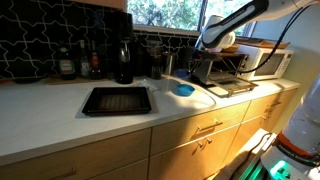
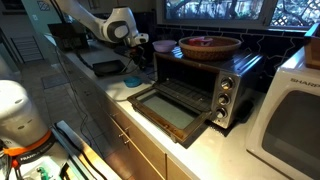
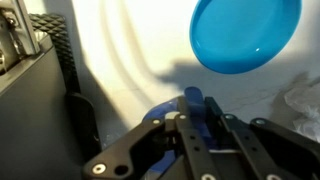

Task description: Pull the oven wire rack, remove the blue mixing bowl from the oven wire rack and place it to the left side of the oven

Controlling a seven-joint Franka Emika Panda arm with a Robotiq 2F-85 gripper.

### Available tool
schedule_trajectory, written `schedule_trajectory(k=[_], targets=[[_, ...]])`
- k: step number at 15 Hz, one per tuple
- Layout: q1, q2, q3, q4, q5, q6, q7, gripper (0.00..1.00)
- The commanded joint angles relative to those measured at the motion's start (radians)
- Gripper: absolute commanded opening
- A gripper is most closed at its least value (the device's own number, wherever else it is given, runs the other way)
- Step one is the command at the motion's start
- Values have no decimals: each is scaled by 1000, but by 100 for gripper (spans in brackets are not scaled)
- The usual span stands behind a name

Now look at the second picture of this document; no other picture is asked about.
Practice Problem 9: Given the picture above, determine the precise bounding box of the kitchen window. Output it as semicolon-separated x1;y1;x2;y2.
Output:
156;0;320;31

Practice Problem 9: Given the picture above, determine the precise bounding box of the dark floor mat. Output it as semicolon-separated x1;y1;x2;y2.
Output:
40;72;70;90

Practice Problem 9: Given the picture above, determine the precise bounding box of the grey louvred panel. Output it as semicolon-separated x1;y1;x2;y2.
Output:
9;34;44;64

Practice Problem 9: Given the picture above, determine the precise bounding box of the black baking tray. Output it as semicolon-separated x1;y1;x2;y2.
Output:
92;59;128;78

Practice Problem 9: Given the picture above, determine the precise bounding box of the glass toaster oven door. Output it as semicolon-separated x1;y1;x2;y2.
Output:
127;81;213;149

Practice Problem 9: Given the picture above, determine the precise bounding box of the red item in basket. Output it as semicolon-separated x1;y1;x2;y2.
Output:
188;37;214;47

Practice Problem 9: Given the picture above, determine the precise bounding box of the pink plastic bowl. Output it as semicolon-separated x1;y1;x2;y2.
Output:
152;39;178;54

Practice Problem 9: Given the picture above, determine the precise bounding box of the black background appliance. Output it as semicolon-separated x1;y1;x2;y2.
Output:
47;22;90;61

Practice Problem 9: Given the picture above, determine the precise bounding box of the metal bar drawer handle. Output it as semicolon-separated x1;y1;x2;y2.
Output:
111;113;132;132

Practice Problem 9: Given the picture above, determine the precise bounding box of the wooden box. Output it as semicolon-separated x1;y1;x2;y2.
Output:
303;23;320;70

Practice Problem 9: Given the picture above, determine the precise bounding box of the oven wire rack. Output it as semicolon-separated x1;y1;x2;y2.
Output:
153;79;214;113

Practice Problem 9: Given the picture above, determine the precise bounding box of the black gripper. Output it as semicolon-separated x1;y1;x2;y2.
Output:
128;44;148;70

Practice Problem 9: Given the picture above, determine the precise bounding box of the wooden base cabinet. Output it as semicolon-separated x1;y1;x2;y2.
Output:
63;59;201;180

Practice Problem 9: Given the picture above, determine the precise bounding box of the silver oven knob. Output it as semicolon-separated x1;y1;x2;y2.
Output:
220;77;235;91
214;108;228;120
217;93;232;106

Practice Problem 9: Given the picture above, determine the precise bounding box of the silver toaster oven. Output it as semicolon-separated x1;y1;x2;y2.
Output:
153;46;264;130

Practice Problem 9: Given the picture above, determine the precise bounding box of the robot base platform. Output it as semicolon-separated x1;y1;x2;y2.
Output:
0;119;113;180

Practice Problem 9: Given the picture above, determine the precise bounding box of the thin black floor cable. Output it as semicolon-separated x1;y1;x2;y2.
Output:
53;46;108;180

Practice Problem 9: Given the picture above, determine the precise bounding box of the small blue bowl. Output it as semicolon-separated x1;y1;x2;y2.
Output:
123;75;144;89

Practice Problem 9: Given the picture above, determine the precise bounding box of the white microwave oven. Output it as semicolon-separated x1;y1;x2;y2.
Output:
245;46;320;180

